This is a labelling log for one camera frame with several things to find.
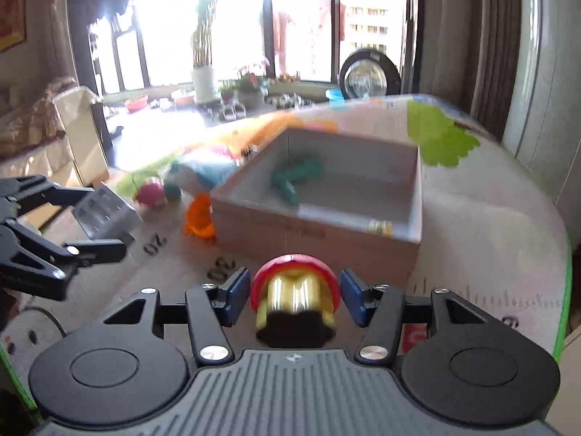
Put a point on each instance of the orange plastic toy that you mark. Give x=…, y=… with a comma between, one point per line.
x=199, y=218

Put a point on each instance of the flowering potted plant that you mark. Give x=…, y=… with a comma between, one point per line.
x=251, y=91

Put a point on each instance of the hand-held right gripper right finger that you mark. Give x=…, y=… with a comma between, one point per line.
x=353, y=299

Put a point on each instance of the teal ball toy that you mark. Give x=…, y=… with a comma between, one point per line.
x=173, y=190

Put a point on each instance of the chair with cream cover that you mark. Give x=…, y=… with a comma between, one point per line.
x=79, y=141

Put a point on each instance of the hanging orange garment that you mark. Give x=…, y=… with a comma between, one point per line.
x=281, y=36
x=331, y=20

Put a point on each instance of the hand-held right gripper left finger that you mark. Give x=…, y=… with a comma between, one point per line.
x=238, y=299

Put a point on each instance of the green plastic toy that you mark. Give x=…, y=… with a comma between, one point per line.
x=290, y=178

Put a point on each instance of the red planter bowl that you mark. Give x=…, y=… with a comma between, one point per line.
x=136, y=103

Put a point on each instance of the cardboard box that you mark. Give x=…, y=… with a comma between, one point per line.
x=317, y=247

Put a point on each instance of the pale planter bowl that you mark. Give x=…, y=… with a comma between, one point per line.
x=184, y=97

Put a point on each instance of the red gold black toy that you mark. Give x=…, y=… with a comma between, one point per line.
x=295, y=300

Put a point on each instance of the pink round toy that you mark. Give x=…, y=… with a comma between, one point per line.
x=150, y=193

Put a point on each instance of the blue bowl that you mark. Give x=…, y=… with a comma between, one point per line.
x=335, y=96

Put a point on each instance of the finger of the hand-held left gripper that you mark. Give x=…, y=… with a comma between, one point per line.
x=45, y=191
x=27, y=254

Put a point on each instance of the framed wall picture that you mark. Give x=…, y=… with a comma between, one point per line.
x=11, y=9

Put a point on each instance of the pale grey curtain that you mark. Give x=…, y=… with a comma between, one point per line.
x=544, y=77

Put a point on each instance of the tall plant in white pot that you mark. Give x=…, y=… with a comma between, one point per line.
x=204, y=82

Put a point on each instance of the brown curtain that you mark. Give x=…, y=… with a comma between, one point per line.
x=472, y=45

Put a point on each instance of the blue white soft toy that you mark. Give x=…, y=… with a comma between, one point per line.
x=204, y=168

